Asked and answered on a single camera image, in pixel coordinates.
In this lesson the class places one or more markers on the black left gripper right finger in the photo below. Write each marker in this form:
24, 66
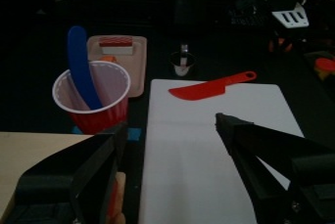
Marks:
278, 162

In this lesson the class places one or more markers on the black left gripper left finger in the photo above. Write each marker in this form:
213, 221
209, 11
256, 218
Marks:
65, 175

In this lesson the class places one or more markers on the orange toy carrot bottom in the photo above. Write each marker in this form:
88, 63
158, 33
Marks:
118, 201

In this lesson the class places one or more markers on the small orange toy carrot piece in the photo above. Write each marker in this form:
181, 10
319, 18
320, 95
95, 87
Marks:
108, 58

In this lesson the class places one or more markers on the red plastic cup white inside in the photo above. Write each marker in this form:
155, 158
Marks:
98, 118

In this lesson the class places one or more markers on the blue sponge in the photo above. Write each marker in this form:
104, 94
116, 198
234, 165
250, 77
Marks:
134, 134

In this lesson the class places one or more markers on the white cutting board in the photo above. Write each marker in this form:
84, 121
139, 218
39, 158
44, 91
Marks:
191, 143

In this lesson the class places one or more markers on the red toy knife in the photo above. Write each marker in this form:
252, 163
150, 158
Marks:
205, 89

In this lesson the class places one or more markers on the red and yellow toy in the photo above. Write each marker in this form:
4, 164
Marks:
325, 66

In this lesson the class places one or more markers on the blue toy knife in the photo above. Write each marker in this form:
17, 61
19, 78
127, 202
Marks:
80, 68

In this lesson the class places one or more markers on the beige rectangular plastic tray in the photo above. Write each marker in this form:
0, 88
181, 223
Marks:
135, 68

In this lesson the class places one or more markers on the red and white toy block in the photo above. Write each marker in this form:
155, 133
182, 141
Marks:
115, 46

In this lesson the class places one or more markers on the white slotted toy spatula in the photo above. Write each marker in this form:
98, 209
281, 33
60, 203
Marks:
291, 17

